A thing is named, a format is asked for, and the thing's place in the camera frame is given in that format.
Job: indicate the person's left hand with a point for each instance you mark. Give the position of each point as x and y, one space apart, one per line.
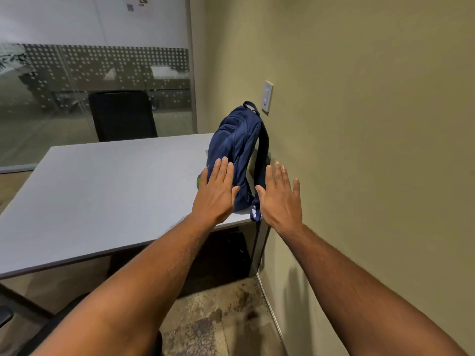
213 200

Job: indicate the person's right hand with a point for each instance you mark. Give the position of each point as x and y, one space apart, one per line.
280 205

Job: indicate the person's left middle finger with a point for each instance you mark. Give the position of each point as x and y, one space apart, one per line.
223 171

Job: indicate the person's right middle finger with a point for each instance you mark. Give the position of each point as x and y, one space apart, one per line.
277 176

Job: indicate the person's left little finger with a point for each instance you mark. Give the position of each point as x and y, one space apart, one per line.
203 178

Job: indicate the person's right little finger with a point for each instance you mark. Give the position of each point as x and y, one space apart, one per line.
296 188

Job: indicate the person's left thumb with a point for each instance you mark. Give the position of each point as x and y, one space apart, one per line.
235 195

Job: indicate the person's right thumb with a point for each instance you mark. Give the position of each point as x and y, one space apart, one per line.
260 196

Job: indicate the person's right forearm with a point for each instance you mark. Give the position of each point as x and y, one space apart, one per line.
356 296

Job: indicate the person's left forearm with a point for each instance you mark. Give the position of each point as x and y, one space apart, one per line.
137 289

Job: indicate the navy blue backpack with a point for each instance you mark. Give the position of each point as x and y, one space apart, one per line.
233 144

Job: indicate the grey metal table leg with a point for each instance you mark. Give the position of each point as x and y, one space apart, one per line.
259 248

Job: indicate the black office chair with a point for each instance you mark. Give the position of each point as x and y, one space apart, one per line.
122 116

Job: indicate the glass partition with dotted film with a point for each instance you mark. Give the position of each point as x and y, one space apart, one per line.
74 70

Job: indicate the white paper notice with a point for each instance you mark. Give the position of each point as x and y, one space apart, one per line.
139 4

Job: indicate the black swivel chair with armrest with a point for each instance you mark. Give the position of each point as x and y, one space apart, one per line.
40 329

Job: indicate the white wall switch plate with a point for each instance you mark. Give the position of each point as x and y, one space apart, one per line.
267 97

